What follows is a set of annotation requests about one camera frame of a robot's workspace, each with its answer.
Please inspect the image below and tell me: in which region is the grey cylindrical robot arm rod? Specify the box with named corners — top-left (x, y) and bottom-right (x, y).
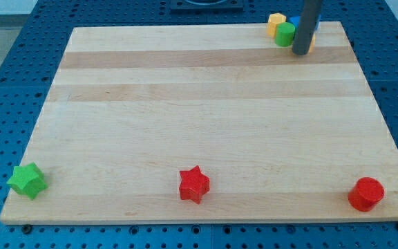
top-left (292, 0), bottom-right (323, 56)

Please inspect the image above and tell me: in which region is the green cylinder block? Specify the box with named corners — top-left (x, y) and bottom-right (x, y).
top-left (275, 22), bottom-right (296, 47)

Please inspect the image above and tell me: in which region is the light wooden board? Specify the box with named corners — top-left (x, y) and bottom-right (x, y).
top-left (0, 21), bottom-right (398, 225)

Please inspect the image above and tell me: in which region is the yellow hexagon block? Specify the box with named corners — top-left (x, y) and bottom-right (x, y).
top-left (267, 13), bottom-right (287, 37)

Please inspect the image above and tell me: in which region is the red cylinder block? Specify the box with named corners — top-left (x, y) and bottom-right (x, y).
top-left (348, 177), bottom-right (385, 212)

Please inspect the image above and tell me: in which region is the dark robot base mount plate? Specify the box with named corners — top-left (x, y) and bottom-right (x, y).
top-left (169, 0), bottom-right (245, 12)

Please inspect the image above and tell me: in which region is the blue block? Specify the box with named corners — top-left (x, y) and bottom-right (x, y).
top-left (287, 15), bottom-right (321, 30)

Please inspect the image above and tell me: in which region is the green star block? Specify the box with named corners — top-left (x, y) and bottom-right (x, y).
top-left (6, 163), bottom-right (48, 200)

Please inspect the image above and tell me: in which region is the yellow block behind rod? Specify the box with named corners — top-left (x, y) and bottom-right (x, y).
top-left (308, 34), bottom-right (316, 53)

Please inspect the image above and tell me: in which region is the red star block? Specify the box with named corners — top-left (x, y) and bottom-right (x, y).
top-left (179, 165), bottom-right (210, 204)

